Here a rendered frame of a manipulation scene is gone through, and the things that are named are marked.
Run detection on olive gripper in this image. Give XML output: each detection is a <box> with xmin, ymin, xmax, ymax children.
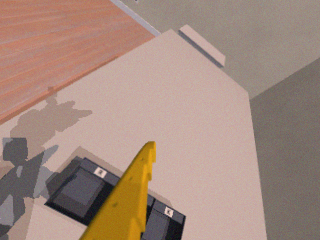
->
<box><xmin>79</xmin><ymin>141</ymin><xmax>156</xmax><ymax>240</ymax></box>

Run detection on dark grey bin marked r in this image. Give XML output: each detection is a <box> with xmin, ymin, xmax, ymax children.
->
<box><xmin>44</xmin><ymin>157</ymin><xmax>186</xmax><ymax>240</ymax></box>

